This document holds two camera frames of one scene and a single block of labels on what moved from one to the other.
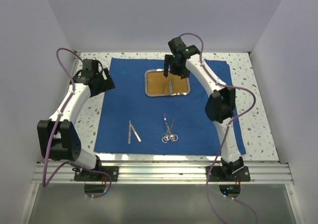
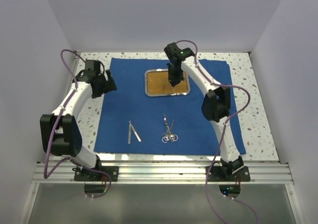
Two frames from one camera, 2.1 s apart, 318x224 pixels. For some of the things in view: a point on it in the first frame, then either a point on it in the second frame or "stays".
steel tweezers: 139,139 stays
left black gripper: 107,84 stays
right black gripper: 184,73 -> 174,80
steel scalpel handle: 129,133 stays
